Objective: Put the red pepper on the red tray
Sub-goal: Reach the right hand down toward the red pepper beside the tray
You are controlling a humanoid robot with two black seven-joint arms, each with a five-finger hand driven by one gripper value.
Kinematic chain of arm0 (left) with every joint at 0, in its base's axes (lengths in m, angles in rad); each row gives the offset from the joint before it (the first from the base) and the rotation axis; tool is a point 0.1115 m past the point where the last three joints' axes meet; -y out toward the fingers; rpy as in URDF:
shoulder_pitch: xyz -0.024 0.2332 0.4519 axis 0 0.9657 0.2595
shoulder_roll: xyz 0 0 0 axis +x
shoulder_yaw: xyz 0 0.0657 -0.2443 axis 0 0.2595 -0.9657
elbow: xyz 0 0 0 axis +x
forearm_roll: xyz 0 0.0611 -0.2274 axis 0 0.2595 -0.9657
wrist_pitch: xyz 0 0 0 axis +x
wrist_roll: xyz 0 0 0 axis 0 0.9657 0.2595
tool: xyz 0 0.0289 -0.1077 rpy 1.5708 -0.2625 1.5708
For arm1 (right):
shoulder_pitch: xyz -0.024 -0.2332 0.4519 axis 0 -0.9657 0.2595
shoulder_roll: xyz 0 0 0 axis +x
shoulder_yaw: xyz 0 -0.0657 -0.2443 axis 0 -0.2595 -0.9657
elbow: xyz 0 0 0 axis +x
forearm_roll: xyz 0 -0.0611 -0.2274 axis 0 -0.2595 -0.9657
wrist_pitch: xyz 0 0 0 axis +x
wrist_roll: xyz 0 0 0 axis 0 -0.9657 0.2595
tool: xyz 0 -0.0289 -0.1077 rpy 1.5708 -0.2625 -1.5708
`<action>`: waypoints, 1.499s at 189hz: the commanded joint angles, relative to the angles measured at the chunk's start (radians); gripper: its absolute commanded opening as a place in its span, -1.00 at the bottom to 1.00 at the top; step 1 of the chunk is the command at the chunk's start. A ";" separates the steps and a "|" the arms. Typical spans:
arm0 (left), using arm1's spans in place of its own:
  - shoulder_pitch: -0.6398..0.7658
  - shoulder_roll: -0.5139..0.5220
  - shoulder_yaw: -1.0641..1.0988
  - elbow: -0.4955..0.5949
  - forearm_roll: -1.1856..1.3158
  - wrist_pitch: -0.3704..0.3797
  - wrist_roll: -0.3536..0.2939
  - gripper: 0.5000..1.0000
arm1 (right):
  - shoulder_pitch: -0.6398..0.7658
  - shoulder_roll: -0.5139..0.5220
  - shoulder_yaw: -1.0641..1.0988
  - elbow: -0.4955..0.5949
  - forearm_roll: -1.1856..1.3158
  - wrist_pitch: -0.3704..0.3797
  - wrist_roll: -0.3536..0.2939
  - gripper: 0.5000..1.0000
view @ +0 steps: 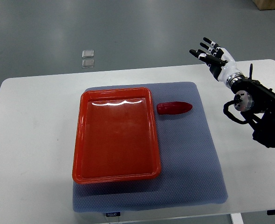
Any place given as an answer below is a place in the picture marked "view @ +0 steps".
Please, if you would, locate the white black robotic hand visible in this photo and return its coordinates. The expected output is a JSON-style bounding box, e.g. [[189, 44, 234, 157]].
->
[[189, 37, 243, 88]]

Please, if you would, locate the red pepper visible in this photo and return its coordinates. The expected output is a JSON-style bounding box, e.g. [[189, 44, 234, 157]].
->
[[157, 101, 193, 115]]

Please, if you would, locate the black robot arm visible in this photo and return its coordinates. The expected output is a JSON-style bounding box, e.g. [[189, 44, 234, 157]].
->
[[223, 64, 275, 148]]

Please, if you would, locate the red plastic tray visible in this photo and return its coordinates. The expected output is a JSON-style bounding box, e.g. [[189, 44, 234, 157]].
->
[[72, 87, 161, 184]]

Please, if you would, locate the cardboard box corner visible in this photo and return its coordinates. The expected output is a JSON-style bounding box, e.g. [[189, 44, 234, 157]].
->
[[253, 0, 275, 10]]

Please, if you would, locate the blue-grey mesh mat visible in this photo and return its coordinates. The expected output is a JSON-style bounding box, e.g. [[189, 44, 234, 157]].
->
[[73, 82, 227, 213]]

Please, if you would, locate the upper clear floor plate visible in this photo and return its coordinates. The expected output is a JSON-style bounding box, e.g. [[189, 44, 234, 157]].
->
[[82, 49, 94, 58]]

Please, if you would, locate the white table leg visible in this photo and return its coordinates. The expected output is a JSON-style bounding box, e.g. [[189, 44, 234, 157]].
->
[[230, 213, 244, 224]]

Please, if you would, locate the black mat label tag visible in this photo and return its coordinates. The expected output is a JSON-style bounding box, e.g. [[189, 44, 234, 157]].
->
[[106, 211, 121, 217]]

